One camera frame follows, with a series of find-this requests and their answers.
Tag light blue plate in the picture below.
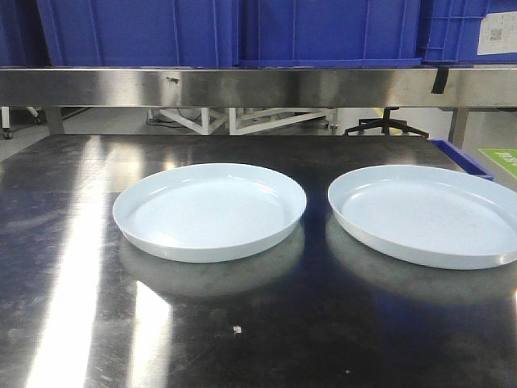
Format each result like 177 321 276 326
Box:
112 163 307 264
327 165 516 270

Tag stainless steel upper shelf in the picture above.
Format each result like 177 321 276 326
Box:
1 65 516 144

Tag black office chair base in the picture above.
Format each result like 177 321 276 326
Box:
344 108 429 139

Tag middle blue plastic crate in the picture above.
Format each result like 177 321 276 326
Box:
236 0 422 68

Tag blue plastic crate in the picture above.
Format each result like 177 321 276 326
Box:
236 0 422 68
37 1 237 69

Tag black tape strip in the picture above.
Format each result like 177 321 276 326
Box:
431 67 449 95

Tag blue bin beside table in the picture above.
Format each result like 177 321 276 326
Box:
431 139 494 181

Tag left blue plastic crate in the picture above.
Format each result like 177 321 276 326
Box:
37 1 237 69

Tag right blue labelled crate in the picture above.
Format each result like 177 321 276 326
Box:
417 0 516 65

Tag white cart leg with caster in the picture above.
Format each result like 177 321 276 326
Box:
0 106 43 140

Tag far left blue crate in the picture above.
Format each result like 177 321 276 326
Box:
1 0 50 67

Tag white paper label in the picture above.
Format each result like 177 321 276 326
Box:
477 11 516 55

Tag white metal frame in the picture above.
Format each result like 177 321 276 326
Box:
147 108 338 135

